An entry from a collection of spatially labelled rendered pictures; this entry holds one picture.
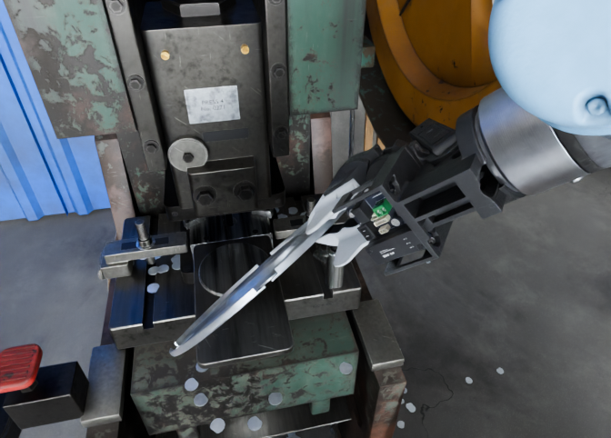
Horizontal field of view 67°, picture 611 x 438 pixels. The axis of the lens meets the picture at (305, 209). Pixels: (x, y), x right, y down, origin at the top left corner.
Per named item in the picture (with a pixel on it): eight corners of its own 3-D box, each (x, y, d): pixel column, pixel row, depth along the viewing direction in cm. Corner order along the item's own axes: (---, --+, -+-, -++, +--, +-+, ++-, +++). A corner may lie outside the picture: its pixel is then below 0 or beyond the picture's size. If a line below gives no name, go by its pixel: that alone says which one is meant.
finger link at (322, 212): (268, 237, 43) (336, 204, 37) (296, 203, 47) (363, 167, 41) (288, 261, 44) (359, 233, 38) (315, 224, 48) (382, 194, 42)
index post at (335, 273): (343, 287, 85) (346, 250, 79) (327, 289, 84) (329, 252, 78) (339, 275, 87) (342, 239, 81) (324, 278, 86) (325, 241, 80)
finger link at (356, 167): (313, 183, 43) (385, 142, 37) (320, 174, 44) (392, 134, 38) (343, 220, 44) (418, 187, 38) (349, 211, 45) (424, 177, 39)
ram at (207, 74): (276, 214, 72) (266, 20, 54) (179, 227, 70) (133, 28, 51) (261, 156, 85) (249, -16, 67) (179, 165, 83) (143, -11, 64)
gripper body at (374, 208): (322, 211, 36) (455, 140, 28) (361, 157, 42) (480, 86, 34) (381, 281, 37) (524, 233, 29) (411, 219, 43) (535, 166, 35)
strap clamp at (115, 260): (190, 266, 89) (181, 226, 82) (99, 280, 86) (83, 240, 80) (190, 245, 93) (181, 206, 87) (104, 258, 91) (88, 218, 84)
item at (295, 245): (194, 325, 69) (190, 322, 69) (335, 201, 72) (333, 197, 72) (145, 393, 41) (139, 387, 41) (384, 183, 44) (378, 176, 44)
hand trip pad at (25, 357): (49, 409, 69) (30, 382, 64) (5, 417, 68) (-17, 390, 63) (58, 368, 74) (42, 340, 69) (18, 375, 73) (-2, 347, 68)
